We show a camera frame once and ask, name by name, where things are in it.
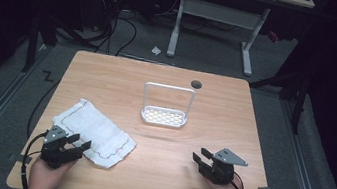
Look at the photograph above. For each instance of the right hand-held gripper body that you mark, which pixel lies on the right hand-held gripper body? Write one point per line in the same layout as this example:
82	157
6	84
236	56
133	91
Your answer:
222	168

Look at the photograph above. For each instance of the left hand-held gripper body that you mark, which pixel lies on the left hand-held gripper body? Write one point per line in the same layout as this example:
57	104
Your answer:
53	150

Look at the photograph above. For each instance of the white towel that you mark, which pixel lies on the white towel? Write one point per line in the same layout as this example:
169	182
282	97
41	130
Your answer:
96	132

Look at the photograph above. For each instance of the white towel rack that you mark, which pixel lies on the white towel rack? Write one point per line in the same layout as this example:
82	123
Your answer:
164	115

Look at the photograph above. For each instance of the black table grommet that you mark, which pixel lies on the black table grommet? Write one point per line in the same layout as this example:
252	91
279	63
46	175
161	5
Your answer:
196	84

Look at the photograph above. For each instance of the black metal stand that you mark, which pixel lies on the black metal stand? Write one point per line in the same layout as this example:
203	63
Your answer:
34	40
298	93

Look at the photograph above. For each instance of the crumpled white paper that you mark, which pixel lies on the crumpled white paper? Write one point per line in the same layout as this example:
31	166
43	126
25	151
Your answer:
156	50

